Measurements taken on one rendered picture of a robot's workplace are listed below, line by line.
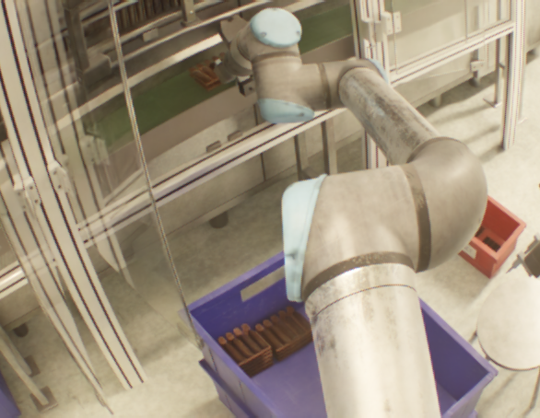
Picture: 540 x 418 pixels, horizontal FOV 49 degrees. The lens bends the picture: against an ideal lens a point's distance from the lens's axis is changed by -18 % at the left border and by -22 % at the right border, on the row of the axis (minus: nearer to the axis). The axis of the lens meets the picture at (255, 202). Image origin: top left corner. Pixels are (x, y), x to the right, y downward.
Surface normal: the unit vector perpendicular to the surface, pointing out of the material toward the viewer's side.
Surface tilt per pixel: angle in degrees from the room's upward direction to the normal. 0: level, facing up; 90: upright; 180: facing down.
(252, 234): 0
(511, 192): 0
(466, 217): 63
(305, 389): 0
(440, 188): 19
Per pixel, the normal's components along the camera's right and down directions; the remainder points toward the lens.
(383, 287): 0.14, -0.58
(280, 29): 0.29, -0.21
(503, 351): -0.11, -0.71
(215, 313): 0.56, 0.53
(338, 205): -0.11, -0.50
